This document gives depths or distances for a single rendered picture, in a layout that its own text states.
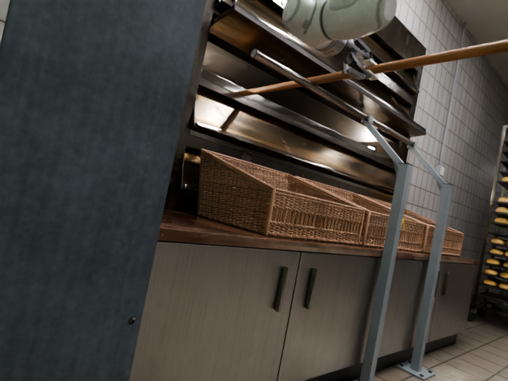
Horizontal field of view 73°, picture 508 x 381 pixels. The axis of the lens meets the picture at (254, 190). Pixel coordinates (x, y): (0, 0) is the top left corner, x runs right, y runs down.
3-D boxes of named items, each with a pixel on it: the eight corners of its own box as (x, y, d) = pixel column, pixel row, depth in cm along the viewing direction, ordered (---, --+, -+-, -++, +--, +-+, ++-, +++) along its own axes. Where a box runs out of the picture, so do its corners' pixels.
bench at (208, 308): (22, 370, 111) (59, 193, 113) (386, 315, 269) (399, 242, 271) (60, 510, 68) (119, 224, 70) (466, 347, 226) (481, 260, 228)
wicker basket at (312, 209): (185, 212, 142) (198, 147, 143) (278, 225, 179) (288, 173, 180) (264, 236, 105) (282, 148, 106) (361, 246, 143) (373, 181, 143)
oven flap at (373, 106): (234, 9, 132) (205, 29, 147) (425, 134, 249) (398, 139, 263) (234, 3, 132) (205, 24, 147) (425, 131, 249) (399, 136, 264)
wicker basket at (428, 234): (348, 235, 221) (355, 193, 222) (390, 241, 257) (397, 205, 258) (424, 253, 184) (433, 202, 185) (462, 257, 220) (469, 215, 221)
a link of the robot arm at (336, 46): (310, 52, 103) (322, 60, 107) (335, 45, 97) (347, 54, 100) (315, 23, 104) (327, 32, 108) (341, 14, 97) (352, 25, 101)
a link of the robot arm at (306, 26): (306, 54, 104) (342, 49, 94) (270, 29, 94) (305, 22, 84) (316, 19, 104) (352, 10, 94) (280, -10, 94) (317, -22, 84)
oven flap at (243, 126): (191, 128, 141) (191, 87, 147) (396, 195, 258) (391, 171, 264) (197, 125, 138) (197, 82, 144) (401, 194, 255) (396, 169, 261)
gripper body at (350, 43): (329, 32, 107) (345, 45, 113) (323, 59, 107) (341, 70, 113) (349, 26, 101) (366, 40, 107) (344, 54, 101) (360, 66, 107)
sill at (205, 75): (193, 79, 147) (194, 70, 147) (392, 167, 264) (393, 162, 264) (199, 77, 142) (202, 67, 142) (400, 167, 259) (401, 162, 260)
